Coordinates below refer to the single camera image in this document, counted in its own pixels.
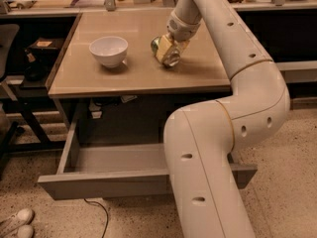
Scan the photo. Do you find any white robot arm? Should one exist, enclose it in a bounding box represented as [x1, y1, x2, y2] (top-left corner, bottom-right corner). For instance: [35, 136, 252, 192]
[152, 0, 290, 238]

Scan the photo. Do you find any black box with label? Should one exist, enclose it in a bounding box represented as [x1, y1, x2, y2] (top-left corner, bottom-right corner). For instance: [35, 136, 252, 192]
[29, 38, 64, 51]

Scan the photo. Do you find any green soda can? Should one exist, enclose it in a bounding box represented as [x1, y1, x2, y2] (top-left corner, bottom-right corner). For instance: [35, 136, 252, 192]
[151, 35, 180, 67]

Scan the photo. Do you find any white power adapter under top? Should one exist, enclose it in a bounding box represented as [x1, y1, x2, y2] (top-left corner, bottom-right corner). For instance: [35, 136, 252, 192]
[88, 100, 102, 119]

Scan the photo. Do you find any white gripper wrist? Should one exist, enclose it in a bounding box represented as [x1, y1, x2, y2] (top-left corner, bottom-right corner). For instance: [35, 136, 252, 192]
[154, 10, 201, 65]

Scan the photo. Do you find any white bowl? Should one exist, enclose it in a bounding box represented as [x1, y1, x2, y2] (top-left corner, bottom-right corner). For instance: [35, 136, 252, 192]
[89, 36, 128, 67]

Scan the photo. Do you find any grey cabinet with beige top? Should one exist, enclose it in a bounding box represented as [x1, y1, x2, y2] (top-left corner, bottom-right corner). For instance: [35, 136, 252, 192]
[45, 7, 232, 131]

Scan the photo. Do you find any grey open top drawer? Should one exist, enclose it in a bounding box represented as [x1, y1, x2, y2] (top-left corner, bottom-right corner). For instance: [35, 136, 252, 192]
[37, 102, 259, 201]

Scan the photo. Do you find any black floor cable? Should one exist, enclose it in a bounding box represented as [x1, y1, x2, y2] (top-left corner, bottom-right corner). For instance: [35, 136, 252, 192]
[82, 197, 110, 238]

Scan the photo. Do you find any white sneaker lower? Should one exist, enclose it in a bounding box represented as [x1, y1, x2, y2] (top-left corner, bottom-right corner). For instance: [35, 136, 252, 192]
[4, 225, 34, 238]

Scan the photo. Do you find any white sneaker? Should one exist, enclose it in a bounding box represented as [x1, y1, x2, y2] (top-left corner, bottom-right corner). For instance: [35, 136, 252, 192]
[4, 225, 34, 238]
[0, 208, 35, 238]

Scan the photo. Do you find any white sneaker upper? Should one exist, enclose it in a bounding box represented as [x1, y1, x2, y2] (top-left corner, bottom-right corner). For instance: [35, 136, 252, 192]
[0, 208, 35, 238]

